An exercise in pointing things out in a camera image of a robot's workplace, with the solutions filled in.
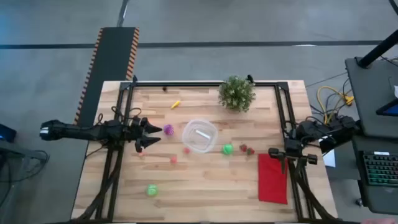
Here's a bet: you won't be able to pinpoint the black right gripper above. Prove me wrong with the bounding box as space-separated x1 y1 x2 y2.
267 138 318 175

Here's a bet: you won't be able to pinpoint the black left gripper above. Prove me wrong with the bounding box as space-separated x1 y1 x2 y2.
129 116 164 153

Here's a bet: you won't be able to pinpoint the clear plastic tupperware container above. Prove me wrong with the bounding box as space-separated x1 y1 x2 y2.
181 118 219 154

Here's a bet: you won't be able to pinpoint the red cloth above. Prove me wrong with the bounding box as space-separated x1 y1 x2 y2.
257 152 289 205

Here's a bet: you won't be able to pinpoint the white paper sheet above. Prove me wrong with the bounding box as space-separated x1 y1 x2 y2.
322 149 337 168

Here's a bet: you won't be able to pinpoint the black mat orange-striped edges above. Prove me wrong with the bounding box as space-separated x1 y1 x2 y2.
73 27 140 126

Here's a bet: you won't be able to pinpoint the artificial green potted plant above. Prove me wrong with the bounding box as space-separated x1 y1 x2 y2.
217 75 257 113

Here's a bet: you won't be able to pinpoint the black backlit keyboard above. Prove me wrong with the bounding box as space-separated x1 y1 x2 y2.
362 151 398 188

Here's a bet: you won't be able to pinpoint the grey cart top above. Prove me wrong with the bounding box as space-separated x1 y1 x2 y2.
344 56 398 139

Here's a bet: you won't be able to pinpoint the dark laptop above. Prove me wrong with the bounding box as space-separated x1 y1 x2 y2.
375 98 398 118

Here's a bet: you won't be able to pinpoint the black pole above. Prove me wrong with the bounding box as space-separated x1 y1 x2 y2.
356 29 398 69

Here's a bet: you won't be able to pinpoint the dark device blue light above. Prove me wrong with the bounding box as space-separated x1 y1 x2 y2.
0 123 17 144

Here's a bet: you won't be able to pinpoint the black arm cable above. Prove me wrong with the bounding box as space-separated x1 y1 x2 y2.
111 105 143 123

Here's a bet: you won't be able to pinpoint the black cable bundle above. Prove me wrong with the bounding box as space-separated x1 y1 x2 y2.
306 77 354 125

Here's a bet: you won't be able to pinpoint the yellow cable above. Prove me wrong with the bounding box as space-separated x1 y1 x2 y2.
316 85 355 125

